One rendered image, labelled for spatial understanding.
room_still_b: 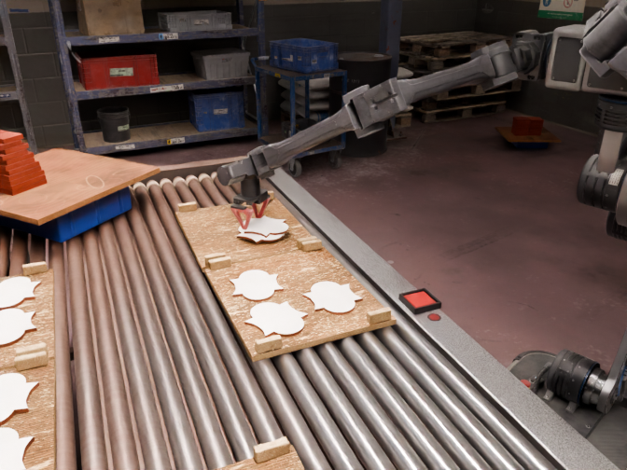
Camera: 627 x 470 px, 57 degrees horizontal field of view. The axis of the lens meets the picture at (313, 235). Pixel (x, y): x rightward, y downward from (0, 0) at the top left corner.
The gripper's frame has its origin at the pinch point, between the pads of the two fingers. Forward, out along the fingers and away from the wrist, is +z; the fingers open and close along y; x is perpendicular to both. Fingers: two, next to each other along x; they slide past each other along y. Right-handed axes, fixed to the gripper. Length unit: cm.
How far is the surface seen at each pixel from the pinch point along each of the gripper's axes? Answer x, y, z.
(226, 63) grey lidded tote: 226, 348, 23
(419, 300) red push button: -57, -18, 2
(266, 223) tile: -4.4, 1.4, 0.3
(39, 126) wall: 384, 256, 82
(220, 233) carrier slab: 7.4, -6.0, 3.0
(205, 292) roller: -6.0, -34.5, 4.2
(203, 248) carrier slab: 6.4, -16.5, 2.9
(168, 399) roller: -22, -71, 4
